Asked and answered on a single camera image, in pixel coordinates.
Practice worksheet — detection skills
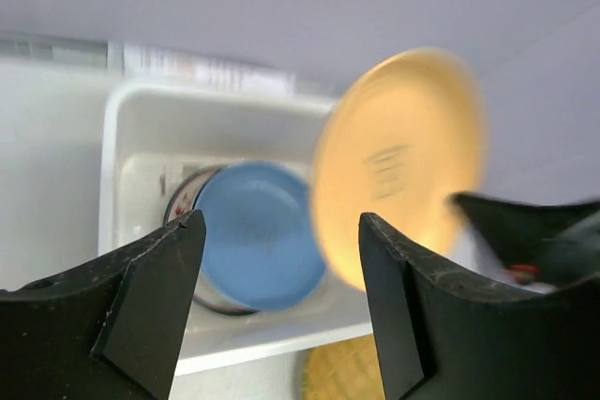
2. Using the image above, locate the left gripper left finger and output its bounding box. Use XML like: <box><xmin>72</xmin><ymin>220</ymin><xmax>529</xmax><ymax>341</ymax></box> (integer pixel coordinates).
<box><xmin>1</xmin><ymin>211</ymin><xmax>206</xmax><ymax>399</ymax></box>

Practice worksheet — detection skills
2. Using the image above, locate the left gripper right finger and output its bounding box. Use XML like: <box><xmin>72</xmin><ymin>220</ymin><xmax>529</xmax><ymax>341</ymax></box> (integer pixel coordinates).
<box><xmin>359</xmin><ymin>213</ymin><xmax>599</xmax><ymax>399</ymax></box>

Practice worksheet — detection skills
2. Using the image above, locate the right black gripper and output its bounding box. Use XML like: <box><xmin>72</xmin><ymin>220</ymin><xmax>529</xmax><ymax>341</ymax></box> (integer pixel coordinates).
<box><xmin>452</xmin><ymin>192</ymin><xmax>599</xmax><ymax>286</ymax></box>

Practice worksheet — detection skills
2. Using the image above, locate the round bamboo tray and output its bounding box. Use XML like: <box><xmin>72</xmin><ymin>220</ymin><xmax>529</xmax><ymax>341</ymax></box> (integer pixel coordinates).
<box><xmin>296</xmin><ymin>334</ymin><xmax>385</xmax><ymax>400</ymax></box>

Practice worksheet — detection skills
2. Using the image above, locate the white green-rimmed plate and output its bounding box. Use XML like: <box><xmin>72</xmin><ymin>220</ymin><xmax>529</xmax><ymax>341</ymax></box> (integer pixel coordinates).
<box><xmin>162</xmin><ymin>166</ymin><xmax>257</xmax><ymax>317</ymax></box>

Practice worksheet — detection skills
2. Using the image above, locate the yellow plastic plate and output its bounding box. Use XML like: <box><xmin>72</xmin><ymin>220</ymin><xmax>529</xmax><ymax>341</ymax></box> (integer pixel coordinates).
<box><xmin>309</xmin><ymin>48</ymin><xmax>488</xmax><ymax>289</ymax></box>

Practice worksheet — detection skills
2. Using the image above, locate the light blue plate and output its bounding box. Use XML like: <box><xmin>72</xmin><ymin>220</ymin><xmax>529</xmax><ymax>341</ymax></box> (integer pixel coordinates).
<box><xmin>194</xmin><ymin>161</ymin><xmax>326</xmax><ymax>312</ymax></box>

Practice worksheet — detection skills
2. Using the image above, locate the white plastic bin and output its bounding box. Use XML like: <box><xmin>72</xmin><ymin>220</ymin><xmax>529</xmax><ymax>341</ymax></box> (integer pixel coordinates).
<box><xmin>97</xmin><ymin>81</ymin><xmax>372</xmax><ymax>376</ymax></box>

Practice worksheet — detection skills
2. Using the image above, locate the aluminium frame rail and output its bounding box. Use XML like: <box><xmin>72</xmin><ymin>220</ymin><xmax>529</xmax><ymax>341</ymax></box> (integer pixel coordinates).
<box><xmin>1</xmin><ymin>31</ymin><xmax>336</xmax><ymax>96</ymax></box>

